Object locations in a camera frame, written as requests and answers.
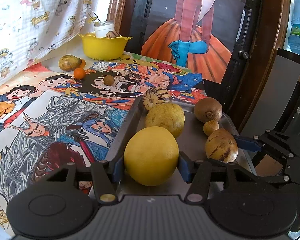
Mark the large yellow lemon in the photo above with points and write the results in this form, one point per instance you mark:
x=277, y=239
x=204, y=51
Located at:
x=151, y=156

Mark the greenish yellow pear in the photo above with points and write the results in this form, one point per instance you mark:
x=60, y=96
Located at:
x=69, y=63

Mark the grey black appliance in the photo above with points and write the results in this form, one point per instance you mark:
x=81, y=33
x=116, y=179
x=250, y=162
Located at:
x=280, y=97

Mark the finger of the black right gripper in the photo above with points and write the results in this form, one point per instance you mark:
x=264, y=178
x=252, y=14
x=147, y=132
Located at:
x=248, y=144

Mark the striped fruit in bowl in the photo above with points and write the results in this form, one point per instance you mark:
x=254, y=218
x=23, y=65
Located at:
x=113, y=34

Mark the two boys drawing sheet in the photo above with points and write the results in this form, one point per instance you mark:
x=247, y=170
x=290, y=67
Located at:
x=18, y=93

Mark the colourful anime drawing mat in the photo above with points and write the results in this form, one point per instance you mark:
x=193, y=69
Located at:
x=133, y=78

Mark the striped tan pepino melon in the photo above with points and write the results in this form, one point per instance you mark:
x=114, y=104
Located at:
x=221, y=146

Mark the yellow green round fruit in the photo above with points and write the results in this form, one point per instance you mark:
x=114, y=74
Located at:
x=167, y=115

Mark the orange dress girl painting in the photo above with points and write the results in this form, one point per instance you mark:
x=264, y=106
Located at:
x=196, y=34

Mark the white plastic jar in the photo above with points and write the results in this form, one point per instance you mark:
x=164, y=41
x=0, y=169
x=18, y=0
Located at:
x=102, y=28

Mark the brown wooden frame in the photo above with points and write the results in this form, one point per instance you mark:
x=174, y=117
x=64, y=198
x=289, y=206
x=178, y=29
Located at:
x=261, y=33

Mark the small orange tangerine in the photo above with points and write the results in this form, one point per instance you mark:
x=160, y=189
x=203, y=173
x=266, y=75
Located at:
x=79, y=73

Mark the small yellow round fruit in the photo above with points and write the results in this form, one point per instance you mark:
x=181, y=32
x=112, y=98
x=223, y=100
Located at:
x=210, y=126

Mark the small brown round fruit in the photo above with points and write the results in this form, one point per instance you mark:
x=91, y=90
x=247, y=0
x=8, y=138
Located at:
x=108, y=80

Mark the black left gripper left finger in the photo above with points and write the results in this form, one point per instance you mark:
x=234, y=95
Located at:
x=106, y=175

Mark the yellow fruit in bowl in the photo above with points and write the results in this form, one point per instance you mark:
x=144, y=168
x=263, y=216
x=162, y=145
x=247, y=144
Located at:
x=90, y=34

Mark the grey metal tray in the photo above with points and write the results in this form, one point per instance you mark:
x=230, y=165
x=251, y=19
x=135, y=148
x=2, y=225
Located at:
x=191, y=141

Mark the yellow plastic bowl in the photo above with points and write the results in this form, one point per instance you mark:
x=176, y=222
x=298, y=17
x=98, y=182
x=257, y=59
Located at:
x=103, y=48

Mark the brown kiwi fruit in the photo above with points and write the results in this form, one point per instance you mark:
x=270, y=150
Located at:
x=208, y=109

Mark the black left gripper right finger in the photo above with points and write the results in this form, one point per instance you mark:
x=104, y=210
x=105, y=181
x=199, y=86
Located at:
x=198, y=175

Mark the white cartoon print cloth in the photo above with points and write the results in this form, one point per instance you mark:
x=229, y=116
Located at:
x=31, y=29

